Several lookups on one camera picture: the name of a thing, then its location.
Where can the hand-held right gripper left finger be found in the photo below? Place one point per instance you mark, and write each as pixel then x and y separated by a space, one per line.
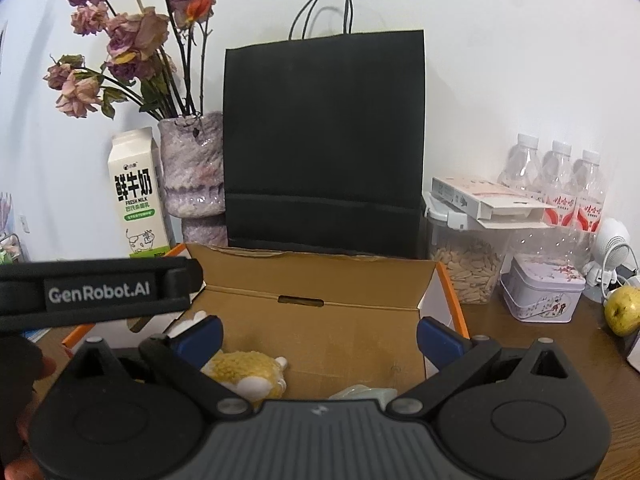
pixel 202 337

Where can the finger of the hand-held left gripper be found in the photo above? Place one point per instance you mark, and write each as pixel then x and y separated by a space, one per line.
pixel 185 282

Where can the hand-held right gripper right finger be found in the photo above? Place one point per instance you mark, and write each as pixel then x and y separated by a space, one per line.
pixel 440 340

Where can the yellow plush toy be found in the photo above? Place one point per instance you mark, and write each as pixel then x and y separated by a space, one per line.
pixel 240 365

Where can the orange cardboard box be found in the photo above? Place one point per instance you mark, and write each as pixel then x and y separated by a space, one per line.
pixel 325 330

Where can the person's left hand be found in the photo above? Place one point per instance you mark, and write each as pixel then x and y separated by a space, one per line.
pixel 47 367

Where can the clear seed container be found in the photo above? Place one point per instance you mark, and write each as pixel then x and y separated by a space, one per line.
pixel 467 270

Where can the blue packet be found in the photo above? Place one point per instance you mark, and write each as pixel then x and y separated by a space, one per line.
pixel 35 333

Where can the translucent glittery ball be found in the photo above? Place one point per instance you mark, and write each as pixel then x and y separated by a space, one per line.
pixel 362 392

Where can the white milk carton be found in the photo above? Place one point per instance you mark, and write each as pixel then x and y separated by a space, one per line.
pixel 137 195

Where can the lilac floral tin box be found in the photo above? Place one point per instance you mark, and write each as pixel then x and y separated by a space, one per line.
pixel 542 295

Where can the purple mottled vase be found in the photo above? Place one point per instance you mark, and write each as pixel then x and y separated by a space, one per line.
pixel 192 170

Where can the purple dried flower bunch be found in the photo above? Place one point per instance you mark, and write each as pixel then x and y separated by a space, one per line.
pixel 5 212

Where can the empty clear plastic container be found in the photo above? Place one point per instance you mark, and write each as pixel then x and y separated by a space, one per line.
pixel 545 242

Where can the flat white pink box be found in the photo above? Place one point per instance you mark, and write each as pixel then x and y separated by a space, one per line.
pixel 480 195

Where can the yellow-green apple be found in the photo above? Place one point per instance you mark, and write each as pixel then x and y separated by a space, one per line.
pixel 622 310

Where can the clear water bottle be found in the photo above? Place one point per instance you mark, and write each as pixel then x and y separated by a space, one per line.
pixel 522 165
pixel 590 185
pixel 557 170

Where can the small white fan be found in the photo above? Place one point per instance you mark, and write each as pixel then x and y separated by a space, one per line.
pixel 612 245

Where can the black paper bag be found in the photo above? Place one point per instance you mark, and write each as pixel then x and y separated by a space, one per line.
pixel 325 135

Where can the dried rose bouquet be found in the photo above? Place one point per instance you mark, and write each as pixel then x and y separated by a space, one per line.
pixel 145 30

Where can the white wall switch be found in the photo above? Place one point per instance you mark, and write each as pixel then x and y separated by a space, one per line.
pixel 23 223

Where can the wall picture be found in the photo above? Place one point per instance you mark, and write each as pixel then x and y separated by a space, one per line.
pixel 2 42

